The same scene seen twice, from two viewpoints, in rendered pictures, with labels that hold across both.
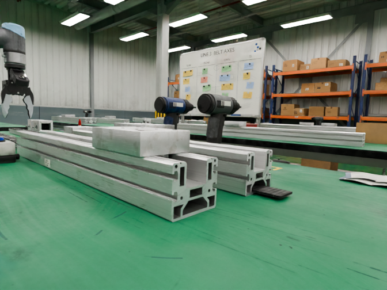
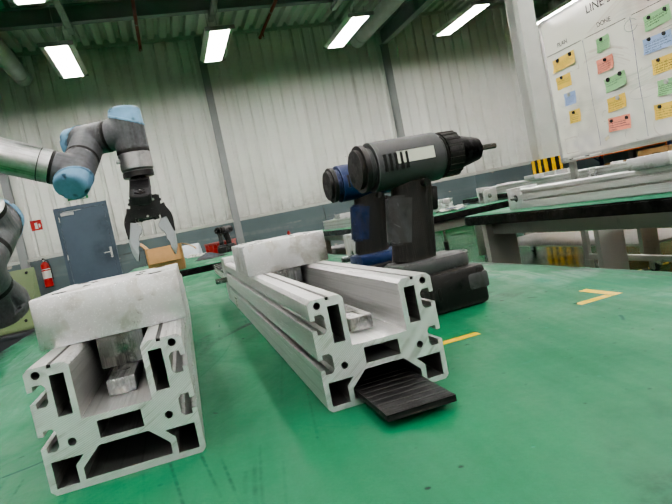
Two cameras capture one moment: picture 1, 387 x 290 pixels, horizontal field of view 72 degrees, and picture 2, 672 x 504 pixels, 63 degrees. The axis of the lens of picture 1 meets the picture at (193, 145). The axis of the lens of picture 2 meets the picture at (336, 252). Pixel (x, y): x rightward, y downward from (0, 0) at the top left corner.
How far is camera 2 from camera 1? 0.38 m
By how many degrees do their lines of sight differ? 31
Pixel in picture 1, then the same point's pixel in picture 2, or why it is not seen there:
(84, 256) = not seen: outside the picture
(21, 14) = (270, 57)
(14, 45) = (126, 141)
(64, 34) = (338, 64)
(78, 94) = not seen: hidden behind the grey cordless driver
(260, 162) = (397, 312)
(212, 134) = (396, 236)
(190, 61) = (563, 32)
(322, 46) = not seen: outside the picture
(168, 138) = (111, 299)
